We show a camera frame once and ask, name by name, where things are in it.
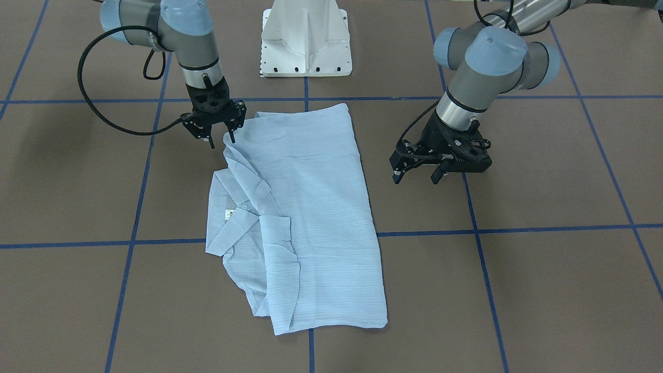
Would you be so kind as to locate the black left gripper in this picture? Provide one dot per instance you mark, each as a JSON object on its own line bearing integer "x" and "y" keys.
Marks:
{"x": 433, "y": 135}

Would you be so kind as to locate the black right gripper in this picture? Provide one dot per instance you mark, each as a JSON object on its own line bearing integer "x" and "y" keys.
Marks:
{"x": 240, "y": 111}

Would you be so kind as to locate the light blue button shirt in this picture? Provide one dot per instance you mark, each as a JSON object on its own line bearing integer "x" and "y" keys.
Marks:
{"x": 291, "y": 219}

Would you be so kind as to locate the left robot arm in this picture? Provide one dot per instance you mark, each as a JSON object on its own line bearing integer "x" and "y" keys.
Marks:
{"x": 489, "y": 58}

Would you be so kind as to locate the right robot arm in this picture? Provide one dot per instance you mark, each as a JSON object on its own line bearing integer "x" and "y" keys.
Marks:
{"x": 184, "y": 28}

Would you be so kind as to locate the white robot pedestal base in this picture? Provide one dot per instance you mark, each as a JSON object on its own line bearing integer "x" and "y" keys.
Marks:
{"x": 305, "y": 39}

